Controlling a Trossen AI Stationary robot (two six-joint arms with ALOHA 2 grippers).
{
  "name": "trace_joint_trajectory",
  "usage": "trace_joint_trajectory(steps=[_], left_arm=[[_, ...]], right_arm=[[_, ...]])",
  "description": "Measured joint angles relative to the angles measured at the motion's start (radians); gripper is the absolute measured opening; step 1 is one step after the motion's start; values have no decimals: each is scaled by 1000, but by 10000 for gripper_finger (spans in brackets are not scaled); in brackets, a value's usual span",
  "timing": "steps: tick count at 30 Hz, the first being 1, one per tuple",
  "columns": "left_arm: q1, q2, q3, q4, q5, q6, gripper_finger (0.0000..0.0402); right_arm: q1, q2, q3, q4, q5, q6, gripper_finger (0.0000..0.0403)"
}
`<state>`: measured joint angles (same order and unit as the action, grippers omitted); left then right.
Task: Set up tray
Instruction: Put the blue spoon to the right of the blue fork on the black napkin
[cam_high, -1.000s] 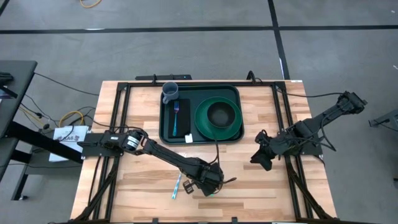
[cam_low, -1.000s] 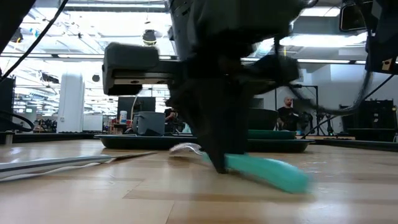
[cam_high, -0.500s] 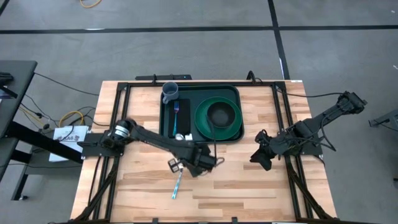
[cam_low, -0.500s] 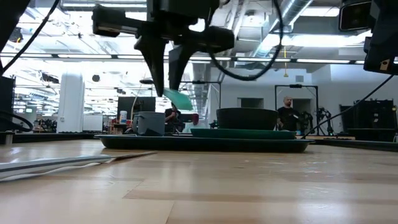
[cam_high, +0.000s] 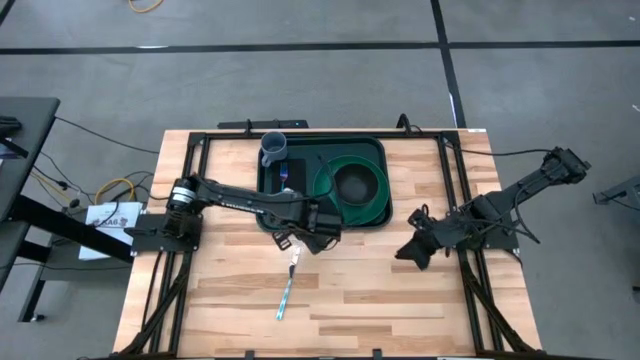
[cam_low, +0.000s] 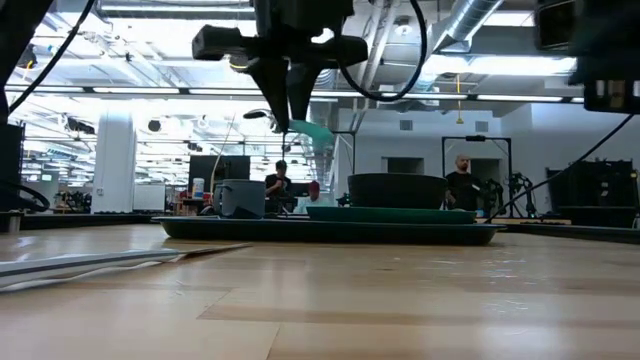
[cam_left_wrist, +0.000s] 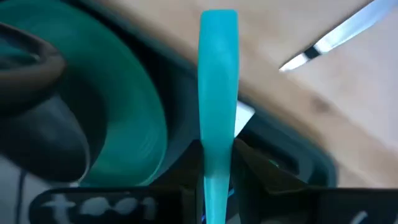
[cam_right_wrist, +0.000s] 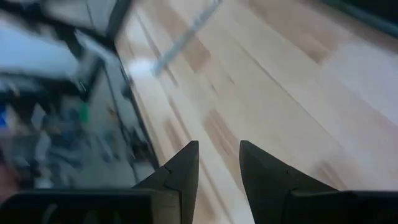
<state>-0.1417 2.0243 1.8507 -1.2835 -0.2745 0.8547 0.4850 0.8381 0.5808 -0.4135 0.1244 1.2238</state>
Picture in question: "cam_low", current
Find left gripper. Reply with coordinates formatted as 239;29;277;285
192;0;369;134

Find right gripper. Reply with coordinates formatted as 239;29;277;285
569;0;640;115

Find spoon with teal handle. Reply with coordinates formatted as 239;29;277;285
243;108;336;152

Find black bowl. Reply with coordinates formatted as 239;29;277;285
347;172;449;210

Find green plate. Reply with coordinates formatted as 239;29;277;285
305;205;479;225

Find iridescent fork blue handle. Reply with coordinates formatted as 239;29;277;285
0;248;171;277

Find dark green tray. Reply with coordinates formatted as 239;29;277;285
151;214;506;247

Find person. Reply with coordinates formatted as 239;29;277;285
443;153;484;212
294;180;334;215
263;159;294;214

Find ceiling light panel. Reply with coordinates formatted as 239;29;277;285
422;52;579;77

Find grey mug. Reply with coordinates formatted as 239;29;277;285
213;178;268;220

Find black monitor screen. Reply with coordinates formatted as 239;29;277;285
188;155;252;194

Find black equipment cases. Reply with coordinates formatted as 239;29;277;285
544;158;640;229

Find white board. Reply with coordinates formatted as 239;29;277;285
132;183;167;212

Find white pillar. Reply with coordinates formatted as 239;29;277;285
91;110;138;215

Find black partition panel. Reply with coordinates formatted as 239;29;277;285
0;121;26;214

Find black metal rig frame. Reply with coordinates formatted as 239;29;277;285
440;134;513;219
281;129;357;211

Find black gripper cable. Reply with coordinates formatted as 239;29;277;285
337;0;429;104

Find yellow hanging cord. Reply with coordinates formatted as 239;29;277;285
454;73;465;125

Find black aluminium table frame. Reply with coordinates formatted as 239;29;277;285
0;209;640;246

